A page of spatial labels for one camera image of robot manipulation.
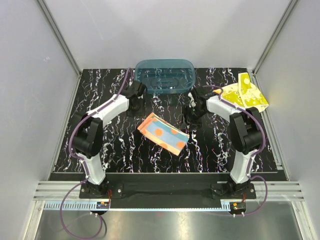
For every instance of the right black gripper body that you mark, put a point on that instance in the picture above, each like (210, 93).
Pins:
(194, 115)

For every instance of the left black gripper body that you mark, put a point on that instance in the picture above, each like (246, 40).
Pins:
(140, 108)

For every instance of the teal plastic basin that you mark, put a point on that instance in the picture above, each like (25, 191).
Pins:
(165, 76)

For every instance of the orange polka dot towel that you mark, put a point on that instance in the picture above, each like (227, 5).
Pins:
(163, 134)

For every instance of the yellow patterned towel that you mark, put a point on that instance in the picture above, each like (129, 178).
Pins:
(245, 94)

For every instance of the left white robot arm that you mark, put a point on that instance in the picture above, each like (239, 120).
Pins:
(86, 140)

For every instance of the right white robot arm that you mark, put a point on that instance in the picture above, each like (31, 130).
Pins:
(247, 135)

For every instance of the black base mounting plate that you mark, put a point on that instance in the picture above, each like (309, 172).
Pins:
(202, 199)

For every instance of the right connector board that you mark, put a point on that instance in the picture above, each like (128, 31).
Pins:
(238, 206)

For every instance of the connector board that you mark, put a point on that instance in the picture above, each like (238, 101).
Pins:
(238, 206)
(103, 204)

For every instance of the left connector board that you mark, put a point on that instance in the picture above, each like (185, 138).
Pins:
(103, 204)

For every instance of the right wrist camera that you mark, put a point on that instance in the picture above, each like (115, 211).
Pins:
(192, 102)

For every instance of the left aluminium frame post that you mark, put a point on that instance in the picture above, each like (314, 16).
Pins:
(58, 35)

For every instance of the aluminium frame post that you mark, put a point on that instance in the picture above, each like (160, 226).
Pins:
(274, 36)
(58, 35)

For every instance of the right aluminium frame post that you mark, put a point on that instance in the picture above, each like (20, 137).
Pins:
(274, 36)

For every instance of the front aluminium rail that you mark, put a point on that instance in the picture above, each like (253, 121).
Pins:
(57, 190)

